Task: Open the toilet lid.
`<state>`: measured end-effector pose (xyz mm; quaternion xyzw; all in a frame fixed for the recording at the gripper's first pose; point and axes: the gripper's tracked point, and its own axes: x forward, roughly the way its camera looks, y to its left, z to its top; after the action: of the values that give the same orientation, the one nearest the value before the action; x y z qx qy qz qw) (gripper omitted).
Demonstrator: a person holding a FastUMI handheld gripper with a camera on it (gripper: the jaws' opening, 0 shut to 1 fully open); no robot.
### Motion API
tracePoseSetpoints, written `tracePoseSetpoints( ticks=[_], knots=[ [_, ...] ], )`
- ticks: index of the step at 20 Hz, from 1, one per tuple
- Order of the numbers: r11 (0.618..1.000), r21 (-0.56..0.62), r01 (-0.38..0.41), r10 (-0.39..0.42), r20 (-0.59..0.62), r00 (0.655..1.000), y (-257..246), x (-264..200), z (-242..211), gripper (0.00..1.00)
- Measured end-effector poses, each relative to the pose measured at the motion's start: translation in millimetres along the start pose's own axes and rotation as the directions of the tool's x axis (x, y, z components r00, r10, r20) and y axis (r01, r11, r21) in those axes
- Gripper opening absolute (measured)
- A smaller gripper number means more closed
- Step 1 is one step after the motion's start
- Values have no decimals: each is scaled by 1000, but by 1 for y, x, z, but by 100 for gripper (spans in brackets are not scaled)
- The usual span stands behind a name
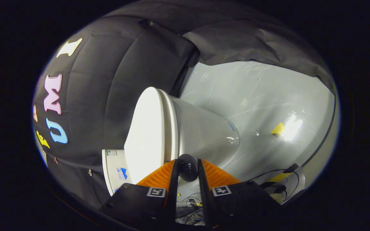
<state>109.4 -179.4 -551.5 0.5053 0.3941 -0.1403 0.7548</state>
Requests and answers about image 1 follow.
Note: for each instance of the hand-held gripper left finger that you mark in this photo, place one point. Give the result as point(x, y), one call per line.
point(171, 195)

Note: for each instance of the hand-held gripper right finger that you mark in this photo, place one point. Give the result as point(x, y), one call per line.
point(203, 195)

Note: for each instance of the black round lid knob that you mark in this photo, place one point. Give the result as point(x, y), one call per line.
point(188, 168)

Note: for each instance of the white toilet bowl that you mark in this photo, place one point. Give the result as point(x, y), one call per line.
point(204, 134)

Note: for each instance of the white toilet tank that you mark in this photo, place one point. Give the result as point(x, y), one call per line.
point(112, 170)

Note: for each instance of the white toilet seat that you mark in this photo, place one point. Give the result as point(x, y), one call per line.
point(172, 128)

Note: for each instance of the yellow black striped floor strip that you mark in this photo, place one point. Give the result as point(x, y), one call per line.
point(276, 178)

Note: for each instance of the yellow tape piece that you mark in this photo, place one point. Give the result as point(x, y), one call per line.
point(278, 129)

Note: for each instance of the black backdrop cloth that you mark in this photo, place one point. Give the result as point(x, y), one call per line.
point(108, 73)

